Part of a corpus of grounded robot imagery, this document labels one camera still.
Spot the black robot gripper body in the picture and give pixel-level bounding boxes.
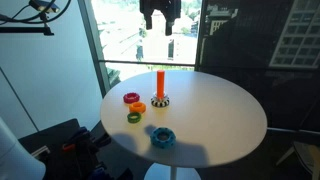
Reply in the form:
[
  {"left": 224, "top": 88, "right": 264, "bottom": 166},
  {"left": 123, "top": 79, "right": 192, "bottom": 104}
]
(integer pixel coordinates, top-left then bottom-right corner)
[{"left": 139, "top": 0, "right": 182, "bottom": 20}]

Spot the orange stacking peg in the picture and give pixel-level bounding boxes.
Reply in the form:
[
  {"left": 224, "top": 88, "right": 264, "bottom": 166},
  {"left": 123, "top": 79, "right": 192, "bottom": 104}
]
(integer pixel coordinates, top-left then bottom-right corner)
[{"left": 156, "top": 69, "right": 166, "bottom": 100}]

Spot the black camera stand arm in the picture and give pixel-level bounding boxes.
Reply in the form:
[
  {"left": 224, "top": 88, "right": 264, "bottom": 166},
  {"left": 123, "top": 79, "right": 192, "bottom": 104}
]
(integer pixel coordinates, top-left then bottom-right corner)
[{"left": 0, "top": 12, "right": 55, "bottom": 37}]

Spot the white chair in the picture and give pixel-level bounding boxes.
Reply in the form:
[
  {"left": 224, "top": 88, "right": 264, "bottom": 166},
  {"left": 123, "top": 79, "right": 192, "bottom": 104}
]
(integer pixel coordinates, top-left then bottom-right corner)
[{"left": 275, "top": 139, "right": 320, "bottom": 180}]

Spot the dark window handrail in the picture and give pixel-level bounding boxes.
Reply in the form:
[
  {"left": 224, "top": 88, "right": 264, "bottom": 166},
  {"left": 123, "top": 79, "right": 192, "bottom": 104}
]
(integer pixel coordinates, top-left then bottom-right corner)
[{"left": 98, "top": 59, "right": 196, "bottom": 67}]

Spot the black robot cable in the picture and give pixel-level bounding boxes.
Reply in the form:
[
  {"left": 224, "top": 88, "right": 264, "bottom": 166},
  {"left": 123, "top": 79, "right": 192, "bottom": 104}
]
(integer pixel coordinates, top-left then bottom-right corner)
[{"left": 0, "top": 0, "right": 73, "bottom": 25}]

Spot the black equipment cart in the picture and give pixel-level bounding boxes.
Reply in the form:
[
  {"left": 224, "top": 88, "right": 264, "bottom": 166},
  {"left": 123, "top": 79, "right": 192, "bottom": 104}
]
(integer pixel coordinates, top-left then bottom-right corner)
[{"left": 18, "top": 118, "right": 134, "bottom": 180}]

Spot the black and white striped ring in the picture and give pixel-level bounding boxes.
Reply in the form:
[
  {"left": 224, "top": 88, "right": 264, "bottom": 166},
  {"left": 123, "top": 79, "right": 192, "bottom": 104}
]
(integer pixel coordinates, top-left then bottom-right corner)
[{"left": 150, "top": 95, "right": 170, "bottom": 109}]

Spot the clear beaded ring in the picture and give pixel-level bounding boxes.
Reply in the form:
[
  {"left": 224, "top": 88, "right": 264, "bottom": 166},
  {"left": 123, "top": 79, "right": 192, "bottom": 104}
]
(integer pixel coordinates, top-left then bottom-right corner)
[{"left": 152, "top": 91, "right": 169, "bottom": 101}]

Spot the magenta ribbed ring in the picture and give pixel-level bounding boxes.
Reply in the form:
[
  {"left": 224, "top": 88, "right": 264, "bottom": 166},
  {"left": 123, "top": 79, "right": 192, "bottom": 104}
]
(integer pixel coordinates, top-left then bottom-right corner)
[{"left": 122, "top": 92, "right": 141, "bottom": 105}]

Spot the orange handled clamp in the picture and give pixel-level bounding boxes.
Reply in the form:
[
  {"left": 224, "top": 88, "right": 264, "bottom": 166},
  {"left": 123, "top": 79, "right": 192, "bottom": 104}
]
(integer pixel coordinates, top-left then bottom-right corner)
[{"left": 61, "top": 142, "right": 77, "bottom": 153}]

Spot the blue handled clamp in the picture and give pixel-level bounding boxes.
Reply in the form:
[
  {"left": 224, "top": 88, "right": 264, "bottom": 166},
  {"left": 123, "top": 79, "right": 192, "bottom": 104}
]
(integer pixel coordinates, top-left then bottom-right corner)
[
  {"left": 64, "top": 126, "right": 91, "bottom": 144},
  {"left": 88, "top": 166, "right": 108, "bottom": 180}
]

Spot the grey window frame post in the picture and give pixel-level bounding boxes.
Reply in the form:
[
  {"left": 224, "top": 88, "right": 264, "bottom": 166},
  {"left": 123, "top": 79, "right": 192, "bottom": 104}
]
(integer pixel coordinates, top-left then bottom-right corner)
[{"left": 77, "top": 0, "right": 112, "bottom": 98}]

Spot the green ring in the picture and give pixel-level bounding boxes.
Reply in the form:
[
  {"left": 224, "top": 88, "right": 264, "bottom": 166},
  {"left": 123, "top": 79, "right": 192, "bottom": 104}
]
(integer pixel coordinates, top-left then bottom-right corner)
[{"left": 126, "top": 111, "right": 142, "bottom": 124}]

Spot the white rounded cover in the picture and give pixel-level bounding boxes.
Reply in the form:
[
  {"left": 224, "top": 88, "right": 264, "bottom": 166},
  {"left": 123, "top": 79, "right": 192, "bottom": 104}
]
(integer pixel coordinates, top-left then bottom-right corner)
[{"left": 0, "top": 116, "right": 47, "bottom": 180}]

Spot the grey camera on stand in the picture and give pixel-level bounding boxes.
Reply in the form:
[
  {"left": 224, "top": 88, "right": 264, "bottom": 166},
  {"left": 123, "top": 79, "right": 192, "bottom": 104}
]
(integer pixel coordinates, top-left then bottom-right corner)
[{"left": 28, "top": 0, "right": 61, "bottom": 14}]

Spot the blue dotted ring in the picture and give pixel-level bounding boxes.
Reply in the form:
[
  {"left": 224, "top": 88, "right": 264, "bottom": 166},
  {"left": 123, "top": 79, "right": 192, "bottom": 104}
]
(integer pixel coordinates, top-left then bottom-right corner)
[{"left": 149, "top": 126, "right": 177, "bottom": 149}]

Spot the orange honeycomb ring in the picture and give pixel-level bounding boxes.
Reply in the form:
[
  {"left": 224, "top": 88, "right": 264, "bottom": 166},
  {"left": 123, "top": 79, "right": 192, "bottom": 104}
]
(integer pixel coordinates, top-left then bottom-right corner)
[{"left": 128, "top": 101, "right": 147, "bottom": 114}]

